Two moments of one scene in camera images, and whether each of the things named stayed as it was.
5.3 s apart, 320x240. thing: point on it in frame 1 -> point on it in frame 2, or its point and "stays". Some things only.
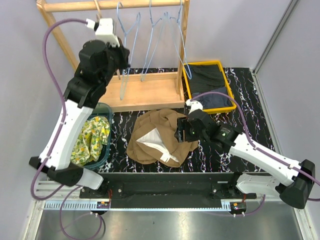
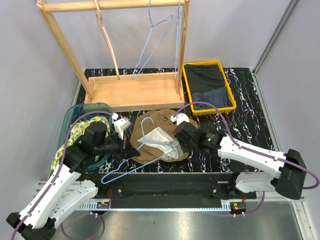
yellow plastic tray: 214,110 stays
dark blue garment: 213,100 stays
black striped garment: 205,78 stays
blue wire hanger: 139,14 -> 171,150
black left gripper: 120,50 -> 125,151
